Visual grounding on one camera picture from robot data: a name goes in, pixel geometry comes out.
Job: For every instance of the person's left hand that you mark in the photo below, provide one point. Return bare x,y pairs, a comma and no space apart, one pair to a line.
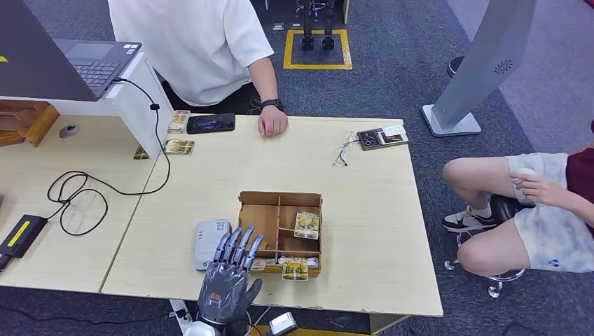
273,123

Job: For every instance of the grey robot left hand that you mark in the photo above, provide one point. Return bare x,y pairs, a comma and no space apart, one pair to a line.
225,287

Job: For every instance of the person's hand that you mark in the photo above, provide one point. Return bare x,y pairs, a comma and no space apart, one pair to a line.
538,190

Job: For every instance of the small round handheld device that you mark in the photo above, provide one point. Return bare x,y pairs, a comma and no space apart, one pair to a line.
523,174

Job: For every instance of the pale printed room key card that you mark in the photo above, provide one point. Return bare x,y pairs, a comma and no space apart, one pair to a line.
260,265

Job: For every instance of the person's forearm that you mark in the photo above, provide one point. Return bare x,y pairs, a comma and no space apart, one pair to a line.
573,206

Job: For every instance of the person's left forearm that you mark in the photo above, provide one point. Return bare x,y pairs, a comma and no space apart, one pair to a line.
264,79

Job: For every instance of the grey card reader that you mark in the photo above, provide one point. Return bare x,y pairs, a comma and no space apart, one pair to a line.
204,241

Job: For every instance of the person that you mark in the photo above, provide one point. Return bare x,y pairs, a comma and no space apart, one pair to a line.
195,42
547,241

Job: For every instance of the white card bundle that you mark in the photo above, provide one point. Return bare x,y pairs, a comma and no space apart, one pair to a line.
273,261
314,262

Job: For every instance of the black wristwatch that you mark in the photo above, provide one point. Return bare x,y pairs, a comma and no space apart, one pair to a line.
273,104

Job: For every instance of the white power strip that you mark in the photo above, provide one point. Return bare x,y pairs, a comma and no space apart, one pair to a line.
178,308

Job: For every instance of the black smartphone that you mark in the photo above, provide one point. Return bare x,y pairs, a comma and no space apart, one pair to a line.
211,123

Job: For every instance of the clear eyeglasses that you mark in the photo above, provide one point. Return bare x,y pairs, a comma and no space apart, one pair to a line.
345,144

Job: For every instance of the wooden compartment box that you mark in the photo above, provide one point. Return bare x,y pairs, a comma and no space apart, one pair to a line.
260,215

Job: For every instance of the standing humanoid robot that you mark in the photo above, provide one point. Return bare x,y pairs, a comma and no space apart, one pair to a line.
307,42

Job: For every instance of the chrome stool with black seat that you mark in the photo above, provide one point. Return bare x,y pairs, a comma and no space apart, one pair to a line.
494,290

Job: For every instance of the white paper label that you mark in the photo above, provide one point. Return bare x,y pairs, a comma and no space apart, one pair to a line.
393,130

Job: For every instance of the white desk riser shelf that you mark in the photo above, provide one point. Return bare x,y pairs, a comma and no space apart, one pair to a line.
134,102

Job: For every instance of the grey slanted kiosk stand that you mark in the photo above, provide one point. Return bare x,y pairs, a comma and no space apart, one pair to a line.
482,60

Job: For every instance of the dark shoe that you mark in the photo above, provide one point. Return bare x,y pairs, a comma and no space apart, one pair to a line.
455,66

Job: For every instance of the dark grey laptop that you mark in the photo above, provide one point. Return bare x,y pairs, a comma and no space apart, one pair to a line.
93,60

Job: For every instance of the black adapter with yellow label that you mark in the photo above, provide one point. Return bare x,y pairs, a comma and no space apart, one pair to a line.
23,234

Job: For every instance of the orange wooden tray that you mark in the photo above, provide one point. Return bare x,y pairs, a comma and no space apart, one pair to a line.
39,125

